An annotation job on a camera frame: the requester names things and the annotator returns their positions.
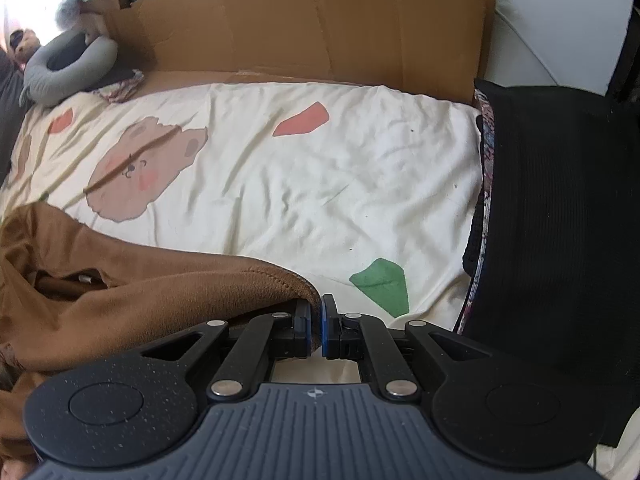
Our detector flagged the brown shirt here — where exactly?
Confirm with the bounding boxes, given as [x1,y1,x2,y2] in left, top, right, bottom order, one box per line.
[0,202,323,466]

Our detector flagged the floral patterned cloth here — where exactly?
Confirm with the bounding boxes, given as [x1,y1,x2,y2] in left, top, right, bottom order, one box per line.
[92,67,146,106]

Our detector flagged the brown cardboard sheet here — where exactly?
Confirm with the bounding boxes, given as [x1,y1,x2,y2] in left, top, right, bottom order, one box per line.
[80,0,498,106]

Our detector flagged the grey neck pillow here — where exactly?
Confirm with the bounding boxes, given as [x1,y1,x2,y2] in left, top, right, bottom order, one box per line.
[20,25,118,108]

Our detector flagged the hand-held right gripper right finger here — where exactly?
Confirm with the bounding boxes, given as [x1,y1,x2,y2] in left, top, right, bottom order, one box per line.
[321,294,490,402]

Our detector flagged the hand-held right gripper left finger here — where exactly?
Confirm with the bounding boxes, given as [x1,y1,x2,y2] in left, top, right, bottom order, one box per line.
[141,300,314,402]

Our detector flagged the black cloth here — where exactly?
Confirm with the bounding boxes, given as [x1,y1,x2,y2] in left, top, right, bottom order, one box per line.
[47,35,138,93]

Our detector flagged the brown plush toy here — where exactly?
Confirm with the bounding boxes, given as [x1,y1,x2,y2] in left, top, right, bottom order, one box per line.
[7,27,43,68]

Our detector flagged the cream bear-print bed sheet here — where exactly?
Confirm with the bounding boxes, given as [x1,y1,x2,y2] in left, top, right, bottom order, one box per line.
[0,81,488,386]

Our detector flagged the dark grey cloth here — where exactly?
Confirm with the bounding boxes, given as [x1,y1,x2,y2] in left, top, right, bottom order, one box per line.
[0,50,26,176]

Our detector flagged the black knit garment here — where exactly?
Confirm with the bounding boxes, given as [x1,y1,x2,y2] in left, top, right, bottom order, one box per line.
[462,77,640,448]

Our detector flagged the multicolour patterned blanket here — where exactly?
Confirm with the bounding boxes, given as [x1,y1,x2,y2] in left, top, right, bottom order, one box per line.
[455,87,498,336]

